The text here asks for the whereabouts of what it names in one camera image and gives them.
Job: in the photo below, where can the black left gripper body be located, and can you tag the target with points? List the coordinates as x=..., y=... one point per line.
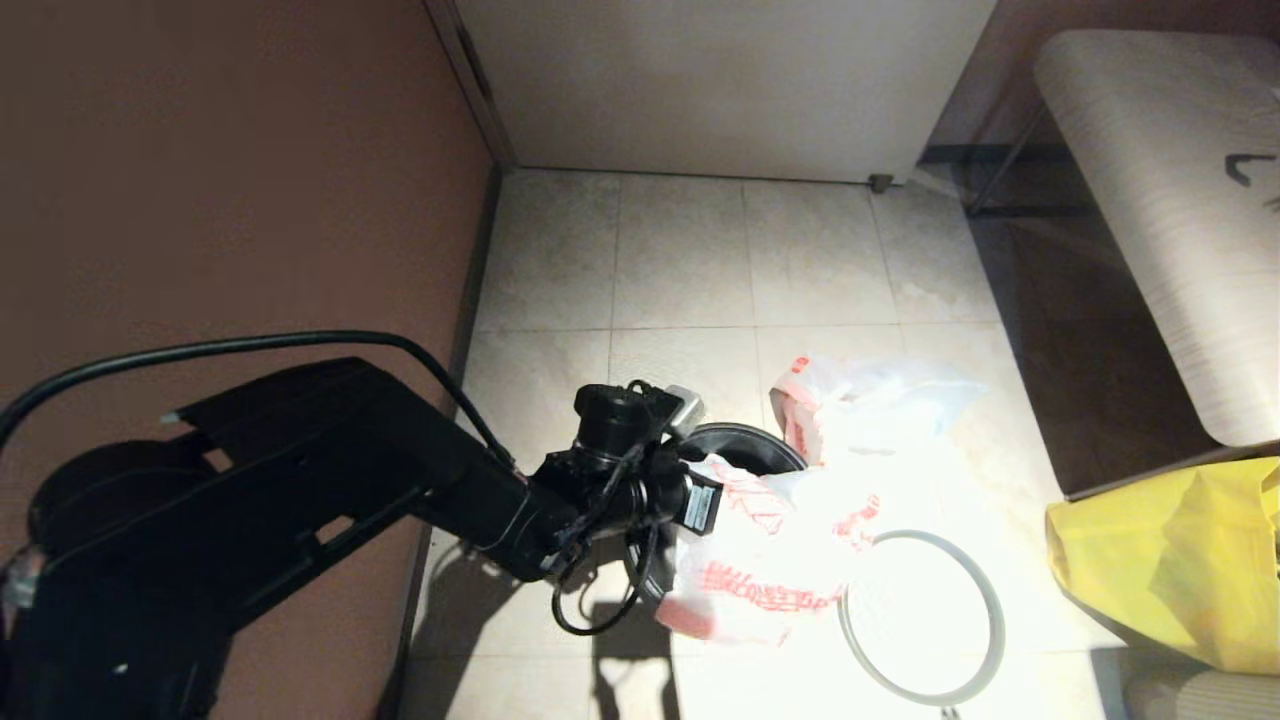
x=620, y=470

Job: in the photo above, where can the clear plastic bag red print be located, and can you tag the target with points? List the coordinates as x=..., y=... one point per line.
x=780, y=540

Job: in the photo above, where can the white plastic bag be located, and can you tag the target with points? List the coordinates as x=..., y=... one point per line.
x=900, y=400

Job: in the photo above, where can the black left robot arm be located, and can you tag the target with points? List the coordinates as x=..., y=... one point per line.
x=300, y=480

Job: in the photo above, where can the black round trash bin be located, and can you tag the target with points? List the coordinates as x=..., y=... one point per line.
x=750, y=440

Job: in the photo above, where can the yellow plastic bag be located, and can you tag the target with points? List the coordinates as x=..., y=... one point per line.
x=1150, y=570

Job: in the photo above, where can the small dark cabinet foot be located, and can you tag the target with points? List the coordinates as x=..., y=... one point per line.
x=880, y=184

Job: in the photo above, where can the white cabinet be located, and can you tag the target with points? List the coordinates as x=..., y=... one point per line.
x=720, y=90

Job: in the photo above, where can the beige wooden table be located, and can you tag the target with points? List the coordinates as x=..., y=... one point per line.
x=1150, y=150

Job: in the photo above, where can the grey metal furniture frame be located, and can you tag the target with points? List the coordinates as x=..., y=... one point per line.
x=1007, y=160

